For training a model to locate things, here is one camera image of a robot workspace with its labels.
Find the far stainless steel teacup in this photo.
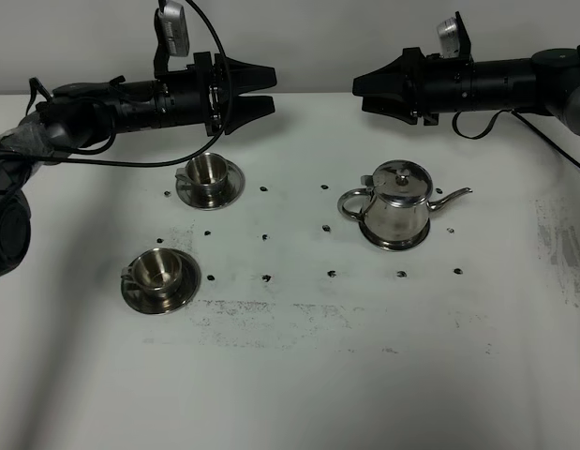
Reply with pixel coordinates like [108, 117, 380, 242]
[175, 152, 230, 197]

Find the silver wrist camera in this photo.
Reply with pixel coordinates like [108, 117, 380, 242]
[437, 11, 472, 61]
[153, 1, 190, 79]

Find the near steel saucer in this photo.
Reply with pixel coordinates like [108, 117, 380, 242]
[121, 248, 201, 314]

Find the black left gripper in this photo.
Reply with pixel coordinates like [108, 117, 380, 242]
[188, 52, 276, 136]

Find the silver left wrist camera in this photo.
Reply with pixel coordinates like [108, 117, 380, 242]
[153, 1, 190, 79]

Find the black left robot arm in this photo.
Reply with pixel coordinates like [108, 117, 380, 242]
[0, 52, 277, 277]

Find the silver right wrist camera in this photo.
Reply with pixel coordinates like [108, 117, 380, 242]
[437, 11, 472, 61]

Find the far steel saucer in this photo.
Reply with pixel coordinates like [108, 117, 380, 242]
[175, 159, 245, 210]

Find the stainless steel teacup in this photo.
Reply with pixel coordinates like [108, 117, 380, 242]
[175, 152, 230, 197]
[121, 247, 183, 299]

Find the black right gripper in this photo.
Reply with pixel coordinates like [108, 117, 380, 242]
[352, 47, 473, 126]

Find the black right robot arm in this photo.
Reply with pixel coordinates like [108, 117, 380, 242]
[352, 45, 580, 136]

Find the near stainless steel teacup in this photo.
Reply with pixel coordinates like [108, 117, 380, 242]
[121, 247, 183, 299]

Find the steel teapot saucer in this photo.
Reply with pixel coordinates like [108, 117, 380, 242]
[359, 220, 431, 251]

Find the stainless steel teapot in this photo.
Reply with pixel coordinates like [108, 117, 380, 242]
[336, 159, 472, 240]

